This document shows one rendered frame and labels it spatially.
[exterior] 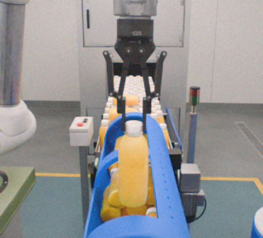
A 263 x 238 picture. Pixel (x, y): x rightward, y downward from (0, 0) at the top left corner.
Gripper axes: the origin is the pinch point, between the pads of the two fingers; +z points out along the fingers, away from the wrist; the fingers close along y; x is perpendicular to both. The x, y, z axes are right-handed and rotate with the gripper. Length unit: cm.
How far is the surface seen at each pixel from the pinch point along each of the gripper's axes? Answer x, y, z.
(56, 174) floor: 244, -81, 145
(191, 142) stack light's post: 116, 37, 54
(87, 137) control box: 90, -24, 41
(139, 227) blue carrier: -8.7, 1.4, 22.8
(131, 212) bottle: 23.4, -0.3, 40.9
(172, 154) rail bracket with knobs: 80, 20, 46
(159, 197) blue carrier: 5.0, 6.8, 23.9
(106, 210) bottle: 23.2, -8.4, 40.2
